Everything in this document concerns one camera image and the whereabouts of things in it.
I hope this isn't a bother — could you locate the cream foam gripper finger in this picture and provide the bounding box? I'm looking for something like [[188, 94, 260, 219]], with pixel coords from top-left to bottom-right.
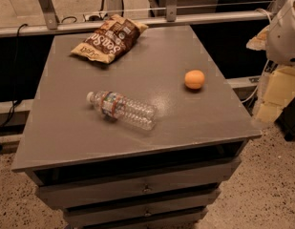
[[253, 66, 295, 123]]

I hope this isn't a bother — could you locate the brown chip bag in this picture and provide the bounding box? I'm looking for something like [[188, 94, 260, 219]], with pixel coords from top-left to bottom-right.
[[71, 14, 148, 64]]

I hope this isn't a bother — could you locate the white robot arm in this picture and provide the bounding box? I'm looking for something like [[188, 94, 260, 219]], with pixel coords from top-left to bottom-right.
[[246, 0, 295, 123]]

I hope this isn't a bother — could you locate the orange fruit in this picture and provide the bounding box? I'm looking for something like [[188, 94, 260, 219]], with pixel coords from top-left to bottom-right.
[[184, 70, 205, 90]]

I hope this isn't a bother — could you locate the grey drawer cabinet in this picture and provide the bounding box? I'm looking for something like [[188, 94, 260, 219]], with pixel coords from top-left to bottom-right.
[[12, 27, 260, 229]]

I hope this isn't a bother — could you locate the clear plastic water bottle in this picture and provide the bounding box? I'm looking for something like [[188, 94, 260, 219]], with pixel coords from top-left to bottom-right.
[[86, 91, 157, 131]]

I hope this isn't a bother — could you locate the white power strip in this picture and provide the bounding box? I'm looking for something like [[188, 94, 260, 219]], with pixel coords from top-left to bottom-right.
[[83, 13, 107, 22]]

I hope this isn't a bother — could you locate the white cable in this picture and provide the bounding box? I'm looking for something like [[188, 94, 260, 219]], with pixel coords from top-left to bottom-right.
[[241, 8, 274, 104]]

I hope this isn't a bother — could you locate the black cable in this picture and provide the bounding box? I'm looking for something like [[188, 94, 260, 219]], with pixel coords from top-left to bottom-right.
[[0, 23, 29, 130]]

